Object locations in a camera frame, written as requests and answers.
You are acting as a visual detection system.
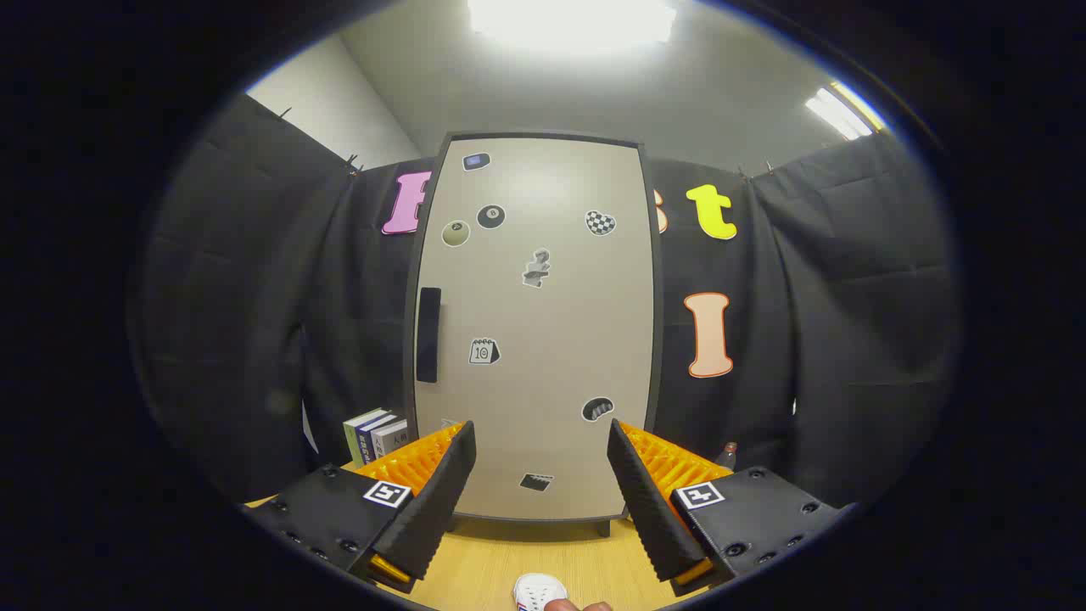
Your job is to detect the black door handle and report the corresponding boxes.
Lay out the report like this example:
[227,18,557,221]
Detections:
[416,288,442,384]

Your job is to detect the blue book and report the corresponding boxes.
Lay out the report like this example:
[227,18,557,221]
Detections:
[356,413,400,463]

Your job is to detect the large ceiling light panel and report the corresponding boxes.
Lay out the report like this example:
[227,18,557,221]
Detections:
[467,0,680,52]

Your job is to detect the white canvas shoe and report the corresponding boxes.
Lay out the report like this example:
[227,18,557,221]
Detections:
[512,574,569,611]

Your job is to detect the dark grey shoe cabinet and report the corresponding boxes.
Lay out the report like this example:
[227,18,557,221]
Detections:
[403,130,667,537]

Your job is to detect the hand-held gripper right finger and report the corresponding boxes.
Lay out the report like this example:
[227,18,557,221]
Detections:
[606,418,858,597]

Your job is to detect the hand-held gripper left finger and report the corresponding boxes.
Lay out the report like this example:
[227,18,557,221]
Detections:
[246,420,478,595]

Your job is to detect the green book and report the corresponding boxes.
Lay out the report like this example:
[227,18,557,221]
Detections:
[343,408,387,466]

